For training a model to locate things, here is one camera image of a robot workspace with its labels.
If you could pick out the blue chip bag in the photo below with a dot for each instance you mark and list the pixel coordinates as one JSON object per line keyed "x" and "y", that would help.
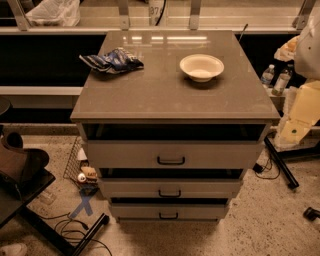
{"x": 117, "y": 61}

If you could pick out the clear water bottle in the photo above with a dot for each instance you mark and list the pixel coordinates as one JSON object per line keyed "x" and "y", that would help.
{"x": 267, "y": 76}

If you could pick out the grey top drawer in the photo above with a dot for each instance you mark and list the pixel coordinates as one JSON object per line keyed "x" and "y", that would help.
{"x": 206, "y": 155}

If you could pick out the black object on floor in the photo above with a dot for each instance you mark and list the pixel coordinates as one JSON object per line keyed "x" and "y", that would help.
{"x": 311, "y": 214}

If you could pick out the grey bottom drawer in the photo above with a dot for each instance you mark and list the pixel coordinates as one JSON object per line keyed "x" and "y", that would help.
{"x": 169, "y": 212}

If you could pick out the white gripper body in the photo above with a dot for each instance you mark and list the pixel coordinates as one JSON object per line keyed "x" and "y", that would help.
{"x": 308, "y": 55}

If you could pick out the grey drawer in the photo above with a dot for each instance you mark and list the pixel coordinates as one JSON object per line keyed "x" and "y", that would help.
{"x": 206, "y": 155}
{"x": 168, "y": 188}
{"x": 169, "y": 212}

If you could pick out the grey drawer cabinet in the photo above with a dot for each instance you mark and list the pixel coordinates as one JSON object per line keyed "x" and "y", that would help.
{"x": 161, "y": 103}

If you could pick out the blue tape cross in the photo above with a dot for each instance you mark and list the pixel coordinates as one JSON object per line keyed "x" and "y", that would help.
{"x": 84, "y": 205}

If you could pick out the white shoe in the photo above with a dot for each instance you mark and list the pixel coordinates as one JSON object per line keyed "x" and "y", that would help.
{"x": 17, "y": 249}

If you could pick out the green-tinted plastic bottle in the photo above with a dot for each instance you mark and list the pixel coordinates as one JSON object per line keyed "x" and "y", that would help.
{"x": 282, "y": 80}

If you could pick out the white plastic bag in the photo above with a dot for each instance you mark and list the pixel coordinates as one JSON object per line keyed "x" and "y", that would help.
{"x": 64, "y": 13}

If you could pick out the black table leg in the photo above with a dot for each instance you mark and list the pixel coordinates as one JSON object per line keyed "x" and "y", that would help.
{"x": 292, "y": 182}
{"x": 66, "y": 244}

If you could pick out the wire mesh basket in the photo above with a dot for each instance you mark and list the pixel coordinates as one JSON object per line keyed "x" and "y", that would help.
{"x": 73, "y": 168}

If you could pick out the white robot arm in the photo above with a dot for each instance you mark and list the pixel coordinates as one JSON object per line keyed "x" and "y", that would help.
{"x": 304, "y": 50}

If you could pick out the white paper bowl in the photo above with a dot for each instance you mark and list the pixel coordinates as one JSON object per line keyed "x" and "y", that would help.
{"x": 201, "y": 67}

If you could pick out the black table leg left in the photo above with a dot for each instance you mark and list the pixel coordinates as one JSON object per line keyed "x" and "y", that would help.
{"x": 66, "y": 244}

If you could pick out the black table leg right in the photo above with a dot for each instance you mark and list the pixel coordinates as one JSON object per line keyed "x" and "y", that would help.
{"x": 292, "y": 182}

